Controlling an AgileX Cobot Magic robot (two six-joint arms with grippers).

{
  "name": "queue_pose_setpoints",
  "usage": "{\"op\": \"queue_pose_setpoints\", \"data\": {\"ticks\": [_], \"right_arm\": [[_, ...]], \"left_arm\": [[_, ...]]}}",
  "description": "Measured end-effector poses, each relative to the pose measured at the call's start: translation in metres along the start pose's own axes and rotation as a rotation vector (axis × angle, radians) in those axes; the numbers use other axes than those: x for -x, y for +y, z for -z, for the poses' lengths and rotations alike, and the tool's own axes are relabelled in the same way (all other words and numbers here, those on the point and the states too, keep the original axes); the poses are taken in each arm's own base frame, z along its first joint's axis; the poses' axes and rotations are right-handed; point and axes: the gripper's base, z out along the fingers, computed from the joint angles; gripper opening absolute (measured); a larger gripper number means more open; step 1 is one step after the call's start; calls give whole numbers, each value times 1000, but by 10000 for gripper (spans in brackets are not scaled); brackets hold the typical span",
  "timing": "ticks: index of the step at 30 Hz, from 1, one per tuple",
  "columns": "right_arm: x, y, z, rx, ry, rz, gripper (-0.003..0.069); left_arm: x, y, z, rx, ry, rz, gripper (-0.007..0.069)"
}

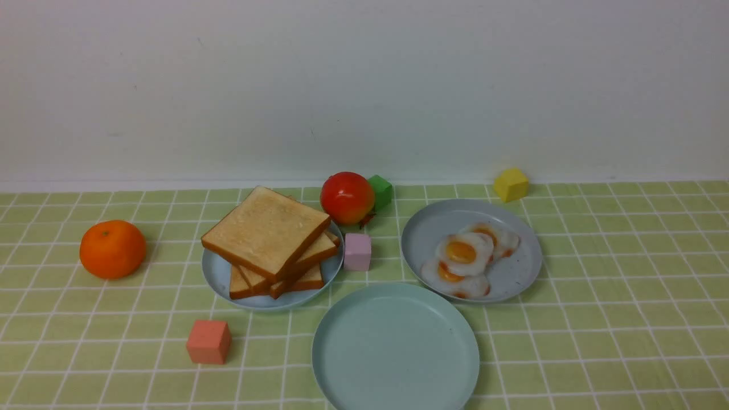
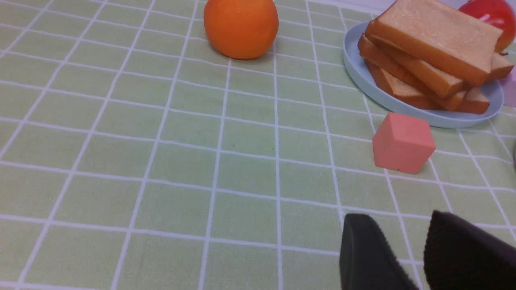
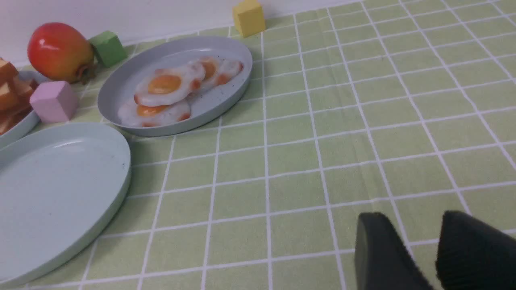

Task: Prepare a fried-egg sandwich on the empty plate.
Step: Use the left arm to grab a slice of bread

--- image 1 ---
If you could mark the toast slice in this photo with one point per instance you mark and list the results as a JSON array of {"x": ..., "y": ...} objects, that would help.
[
  {"x": 311, "y": 279},
  {"x": 267, "y": 232},
  {"x": 239, "y": 286},
  {"x": 322, "y": 248}
]

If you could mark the fried egg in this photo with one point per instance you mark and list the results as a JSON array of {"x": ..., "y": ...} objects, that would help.
[
  {"x": 465, "y": 254},
  {"x": 505, "y": 241},
  {"x": 436, "y": 274}
]

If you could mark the green cube block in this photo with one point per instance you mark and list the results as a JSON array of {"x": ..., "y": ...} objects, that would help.
[{"x": 383, "y": 191}]

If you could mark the pink cube block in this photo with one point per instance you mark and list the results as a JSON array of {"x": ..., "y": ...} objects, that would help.
[{"x": 358, "y": 252}]

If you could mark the grey-blue egg plate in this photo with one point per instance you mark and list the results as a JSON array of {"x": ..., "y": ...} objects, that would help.
[{"x": 508, "y": 277}]

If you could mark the teal empty plate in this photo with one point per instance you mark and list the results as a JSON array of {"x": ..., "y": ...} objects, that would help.
[{"x": 395, "y": 346}]

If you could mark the yellow cube block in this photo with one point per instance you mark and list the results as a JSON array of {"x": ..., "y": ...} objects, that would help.
[{"x": 511, "y": 185}]

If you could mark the light blue bread plate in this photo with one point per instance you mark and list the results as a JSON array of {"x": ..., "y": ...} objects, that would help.
[{"x": 216, "y": 271}]

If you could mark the salmon cube block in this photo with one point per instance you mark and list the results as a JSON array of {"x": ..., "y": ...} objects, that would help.
[{"x": 209, "y": 342}]

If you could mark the orange mandarin fruit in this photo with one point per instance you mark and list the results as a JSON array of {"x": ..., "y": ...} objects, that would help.
[{"x": 112, "y": 249}]

